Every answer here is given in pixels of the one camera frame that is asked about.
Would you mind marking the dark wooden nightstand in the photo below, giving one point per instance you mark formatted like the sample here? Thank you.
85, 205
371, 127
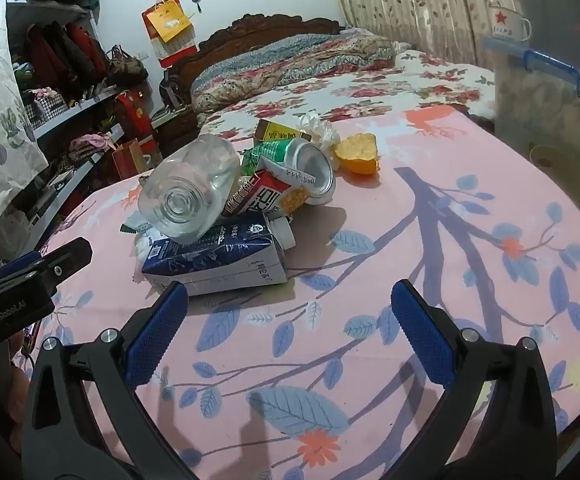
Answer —
179, 132

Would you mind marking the pink floral tablecloth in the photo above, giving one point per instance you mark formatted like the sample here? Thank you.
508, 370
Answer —
420, 240

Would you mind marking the clear plastic bottle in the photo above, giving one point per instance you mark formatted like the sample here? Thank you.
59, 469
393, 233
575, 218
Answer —
184, 195

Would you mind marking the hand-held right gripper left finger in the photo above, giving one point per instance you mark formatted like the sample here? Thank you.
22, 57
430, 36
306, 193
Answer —
157, 330

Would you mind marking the houndstooth patterned bag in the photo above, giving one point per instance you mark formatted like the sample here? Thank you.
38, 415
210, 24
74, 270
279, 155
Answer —
47, 110

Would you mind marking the yellow brown cardboard box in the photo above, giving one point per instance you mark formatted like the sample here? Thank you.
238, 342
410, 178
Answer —
280, 135

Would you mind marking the dark blue milk carton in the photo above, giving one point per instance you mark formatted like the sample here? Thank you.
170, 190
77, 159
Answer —
209, 255

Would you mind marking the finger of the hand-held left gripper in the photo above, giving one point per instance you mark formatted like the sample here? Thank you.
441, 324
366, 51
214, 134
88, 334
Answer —
14, 267
69, 257

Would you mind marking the white enamel mug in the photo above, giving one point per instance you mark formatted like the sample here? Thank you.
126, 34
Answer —
507, 22

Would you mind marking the red white crushed carton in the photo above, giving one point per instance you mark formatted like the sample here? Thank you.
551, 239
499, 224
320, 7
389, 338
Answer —
265, 195

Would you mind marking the patterned quilt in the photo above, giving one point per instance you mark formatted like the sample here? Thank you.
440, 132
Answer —
280, 65

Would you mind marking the orange peel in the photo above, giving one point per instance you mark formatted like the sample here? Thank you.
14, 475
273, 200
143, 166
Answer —
357, 152

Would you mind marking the yellow red wall calendar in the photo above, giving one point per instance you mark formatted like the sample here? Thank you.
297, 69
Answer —
167, 22

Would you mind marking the brown paper bag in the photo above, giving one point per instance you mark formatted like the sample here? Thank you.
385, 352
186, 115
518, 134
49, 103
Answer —
127, 160

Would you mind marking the floral bedsheet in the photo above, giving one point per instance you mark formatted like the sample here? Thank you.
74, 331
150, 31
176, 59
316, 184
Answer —
370, 90

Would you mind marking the row of red dark bags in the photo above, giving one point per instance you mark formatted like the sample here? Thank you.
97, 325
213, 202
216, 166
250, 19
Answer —
64, 55

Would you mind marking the crumpled clear plastic wrap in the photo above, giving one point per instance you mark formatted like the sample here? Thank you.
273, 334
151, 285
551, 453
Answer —
317, 130

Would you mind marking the green drink can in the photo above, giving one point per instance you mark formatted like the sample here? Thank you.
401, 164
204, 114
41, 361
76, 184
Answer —
310, 165

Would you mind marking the beige waste bin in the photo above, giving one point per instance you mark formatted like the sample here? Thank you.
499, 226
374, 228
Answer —
565, 180

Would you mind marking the red gift bag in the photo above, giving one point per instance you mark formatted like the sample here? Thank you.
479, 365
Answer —
132, 110

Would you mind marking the carved wooden headboard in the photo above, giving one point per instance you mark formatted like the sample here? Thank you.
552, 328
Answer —
270, 25

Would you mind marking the pink cloth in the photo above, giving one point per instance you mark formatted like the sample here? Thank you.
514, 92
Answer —
89, 141

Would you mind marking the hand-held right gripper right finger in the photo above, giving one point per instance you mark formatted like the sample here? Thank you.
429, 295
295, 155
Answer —
422, 330

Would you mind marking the grey shelf unit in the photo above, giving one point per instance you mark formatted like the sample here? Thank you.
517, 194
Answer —
64, 115

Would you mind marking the green white plastic wrapper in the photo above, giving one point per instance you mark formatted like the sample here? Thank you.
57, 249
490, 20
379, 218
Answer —
128, 227

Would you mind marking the leaf print curtain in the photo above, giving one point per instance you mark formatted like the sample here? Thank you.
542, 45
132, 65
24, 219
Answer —
410, 5

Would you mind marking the brown handbag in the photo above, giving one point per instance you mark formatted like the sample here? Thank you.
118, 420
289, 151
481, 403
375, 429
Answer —
127, 67

